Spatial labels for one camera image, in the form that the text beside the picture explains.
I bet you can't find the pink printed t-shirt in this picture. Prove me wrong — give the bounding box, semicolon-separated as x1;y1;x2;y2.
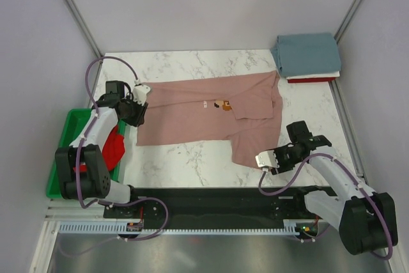
136;71;282;168

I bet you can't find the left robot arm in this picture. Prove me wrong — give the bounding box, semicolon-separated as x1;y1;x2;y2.
55;81;151;217

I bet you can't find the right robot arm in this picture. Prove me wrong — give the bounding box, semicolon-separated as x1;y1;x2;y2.
256;121;398;260

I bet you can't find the red crumpled t-shirt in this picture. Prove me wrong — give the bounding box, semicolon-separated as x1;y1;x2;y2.
72;125;126;173

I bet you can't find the folded red t-shirt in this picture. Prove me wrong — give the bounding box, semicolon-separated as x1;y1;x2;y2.
287;77;336;84

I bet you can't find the folded blue t-shirt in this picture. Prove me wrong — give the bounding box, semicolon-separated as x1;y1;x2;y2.
270;33;341;77

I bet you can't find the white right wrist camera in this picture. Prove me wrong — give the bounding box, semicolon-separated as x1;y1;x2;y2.
255;150;279;171

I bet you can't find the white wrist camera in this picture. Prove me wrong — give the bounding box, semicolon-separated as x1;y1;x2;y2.
255;150;279;171
132;84;151;105

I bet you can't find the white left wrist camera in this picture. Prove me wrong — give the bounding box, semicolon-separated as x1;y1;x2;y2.
132;84;151;105

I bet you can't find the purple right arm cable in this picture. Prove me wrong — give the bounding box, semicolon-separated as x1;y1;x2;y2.
257;153;394;261

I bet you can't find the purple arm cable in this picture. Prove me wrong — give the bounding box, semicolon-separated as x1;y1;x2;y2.
75;56;169;242
257;153;394;261

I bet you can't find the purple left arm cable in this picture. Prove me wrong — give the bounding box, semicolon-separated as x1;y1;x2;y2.
75;56;169;242

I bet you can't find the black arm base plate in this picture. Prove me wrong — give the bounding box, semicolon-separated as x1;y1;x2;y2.
102;186;330;221

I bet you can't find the white slotted cable duct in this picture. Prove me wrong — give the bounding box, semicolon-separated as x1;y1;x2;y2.
58;219;308;235

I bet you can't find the aluminium front rail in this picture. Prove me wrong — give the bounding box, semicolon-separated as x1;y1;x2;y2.
44;196;394;222

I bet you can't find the left aluminium frame post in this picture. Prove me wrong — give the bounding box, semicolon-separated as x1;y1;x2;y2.
63;0;103;58

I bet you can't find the aluminium frame post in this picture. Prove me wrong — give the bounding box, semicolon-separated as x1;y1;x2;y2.
63;0;103;58
334;0;364;44

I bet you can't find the right aluminium frame post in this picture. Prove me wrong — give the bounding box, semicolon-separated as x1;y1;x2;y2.
334;0;364;44

